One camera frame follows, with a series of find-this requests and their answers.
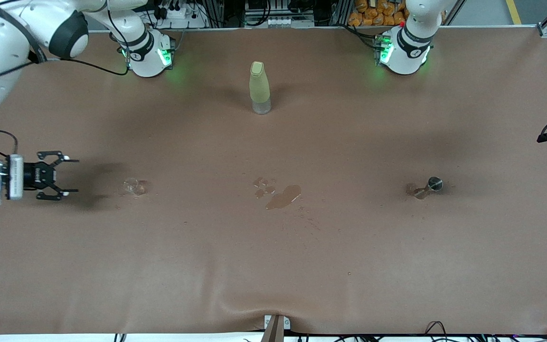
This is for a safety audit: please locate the clear glass beaker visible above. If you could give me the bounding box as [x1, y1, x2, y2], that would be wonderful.
[122, 178, 147, 196]

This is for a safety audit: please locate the steel jigger measuring cup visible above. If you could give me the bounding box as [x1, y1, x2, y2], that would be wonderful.
[416, 176, 443, 200]

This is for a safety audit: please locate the green frosted bottle shaker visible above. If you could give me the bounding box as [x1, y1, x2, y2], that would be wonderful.
[249, 61, 272, 115]

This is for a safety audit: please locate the white power strip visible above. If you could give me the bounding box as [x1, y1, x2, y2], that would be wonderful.
[152, 2, 207, 29]

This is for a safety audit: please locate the orange packets pile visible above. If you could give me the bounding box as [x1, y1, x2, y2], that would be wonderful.
[348, 0, 409, 27]

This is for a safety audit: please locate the spilled brown liquid puddle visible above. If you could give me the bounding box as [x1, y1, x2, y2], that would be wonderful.
[265, 184, 302, 210]

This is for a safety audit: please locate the brown table mat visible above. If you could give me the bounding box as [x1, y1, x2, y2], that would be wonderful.
[0, 26, 547, 335]

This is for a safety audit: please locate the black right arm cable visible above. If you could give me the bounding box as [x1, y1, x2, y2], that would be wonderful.
[0, 0, 130, 160]

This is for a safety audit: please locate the metal table edge bracket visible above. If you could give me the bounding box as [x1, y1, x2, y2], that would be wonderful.
[264, 314, 291, 342]

